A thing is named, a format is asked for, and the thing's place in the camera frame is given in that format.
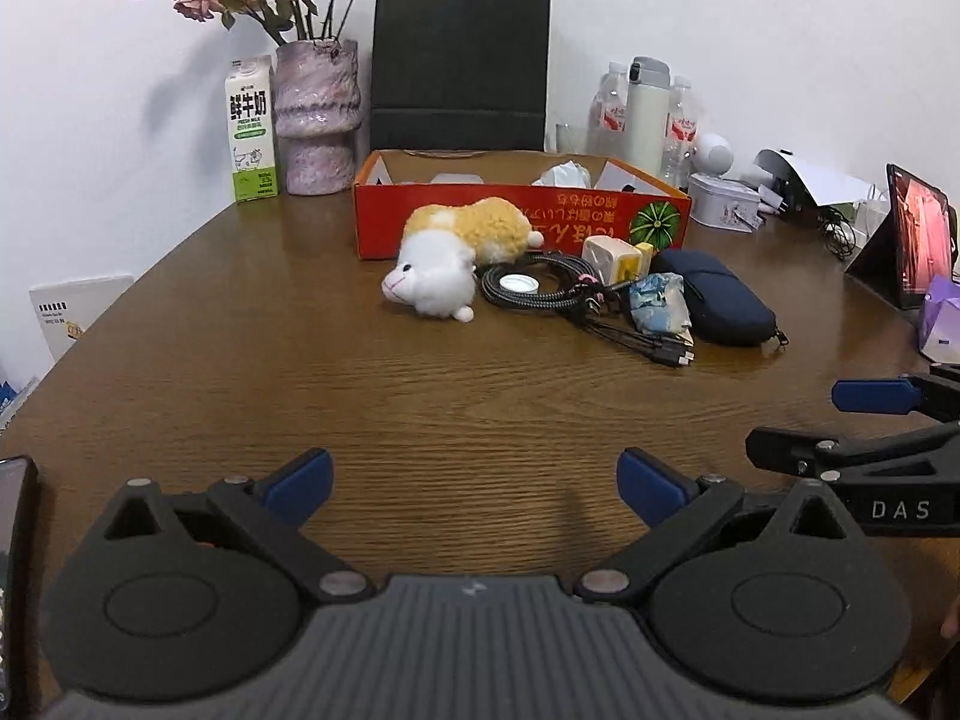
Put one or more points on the brown wooden desk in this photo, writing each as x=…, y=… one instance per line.
x=375, y=390

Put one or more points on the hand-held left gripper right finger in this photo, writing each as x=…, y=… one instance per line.
x=656, y=487

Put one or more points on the pink speckled ceramic vase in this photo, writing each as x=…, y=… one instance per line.
x=315, y=120

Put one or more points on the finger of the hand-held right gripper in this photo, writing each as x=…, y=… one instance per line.
x=787, y=444
x=874, y=395

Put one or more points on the pale printed tin box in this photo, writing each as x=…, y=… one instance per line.
x=720, y=202

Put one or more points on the blue white tissue packet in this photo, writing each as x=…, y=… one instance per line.
x=660, y=304

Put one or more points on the clear glass cup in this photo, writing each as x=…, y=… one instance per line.
x=571, y=139

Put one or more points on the purple white box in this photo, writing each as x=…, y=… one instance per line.
x=941, y=322

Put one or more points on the black paper bag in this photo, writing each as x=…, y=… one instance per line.
x=457, y=67

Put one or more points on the white green milk carton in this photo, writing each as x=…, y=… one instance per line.
x=251, y=135

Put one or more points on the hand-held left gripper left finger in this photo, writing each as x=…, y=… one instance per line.
x=300, y=484

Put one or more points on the red cardboard box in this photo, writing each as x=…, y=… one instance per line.
x=375, y=229

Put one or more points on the white wall charger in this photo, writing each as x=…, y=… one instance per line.
x=607, y=259

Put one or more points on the yellow white plush hamster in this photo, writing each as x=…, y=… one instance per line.
x=442, y=277

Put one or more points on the tablet with black case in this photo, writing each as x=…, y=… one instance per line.
x=915, y=240

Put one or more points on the black smartphone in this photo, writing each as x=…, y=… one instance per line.
x=13, y=577

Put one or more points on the white thermos bottle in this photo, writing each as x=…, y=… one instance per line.
x=646, y=120

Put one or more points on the white round charging puck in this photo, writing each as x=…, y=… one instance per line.
x=519, y=283

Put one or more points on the clear plastic water bottle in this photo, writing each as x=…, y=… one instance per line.
x=682, y=127
x=607, y=112

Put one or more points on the navy zip pouch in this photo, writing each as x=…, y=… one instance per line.
x=720, y=296

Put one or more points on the blue white packets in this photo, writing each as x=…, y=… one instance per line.
x=11, y=401

